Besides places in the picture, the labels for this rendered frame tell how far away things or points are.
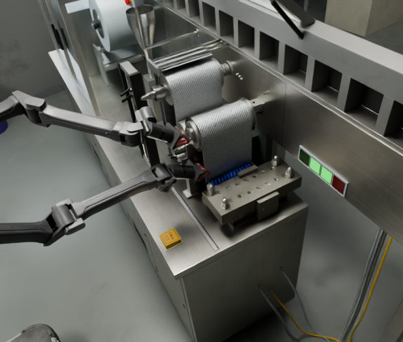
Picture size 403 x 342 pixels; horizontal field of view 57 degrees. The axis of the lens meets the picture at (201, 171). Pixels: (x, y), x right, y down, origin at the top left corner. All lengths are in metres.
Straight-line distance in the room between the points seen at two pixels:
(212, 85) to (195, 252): 0.72
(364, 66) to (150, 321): 1.87
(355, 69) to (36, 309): 2.31
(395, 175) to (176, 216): 0.90
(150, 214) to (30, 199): 1.89
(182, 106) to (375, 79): 0.82
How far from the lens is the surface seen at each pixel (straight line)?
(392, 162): 1.18
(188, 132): 1.47
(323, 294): 2.49
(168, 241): 1.54
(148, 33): 1.99
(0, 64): 4.65
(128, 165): 1.96
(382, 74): 1.11
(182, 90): 1.59
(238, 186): 1.56
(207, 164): 1.53
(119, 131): 1.32
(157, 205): 1.71
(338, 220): 2.86
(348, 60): 1.18
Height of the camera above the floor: 2.13
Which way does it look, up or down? 42 degrees down
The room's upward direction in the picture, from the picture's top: 7 degrees counter-clockwise
